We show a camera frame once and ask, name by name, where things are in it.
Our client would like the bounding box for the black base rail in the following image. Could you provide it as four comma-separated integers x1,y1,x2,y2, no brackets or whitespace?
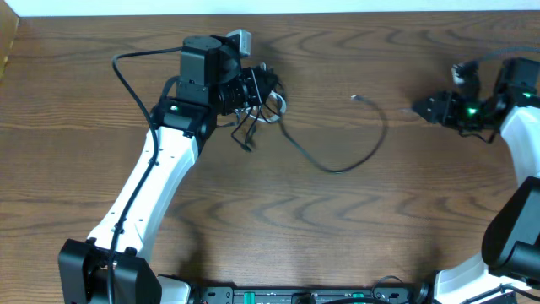
187,276,431,304

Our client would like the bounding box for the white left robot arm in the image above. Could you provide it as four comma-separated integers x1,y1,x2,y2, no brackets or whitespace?
58,30,278,303

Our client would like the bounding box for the white usb cable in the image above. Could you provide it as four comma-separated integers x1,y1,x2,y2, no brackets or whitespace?
242,90,288,124

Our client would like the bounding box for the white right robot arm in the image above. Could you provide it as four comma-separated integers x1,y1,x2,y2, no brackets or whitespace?
410,57,539,303

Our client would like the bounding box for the brown cardboard side panel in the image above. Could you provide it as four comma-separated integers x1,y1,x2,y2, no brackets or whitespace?
0,0,20,76

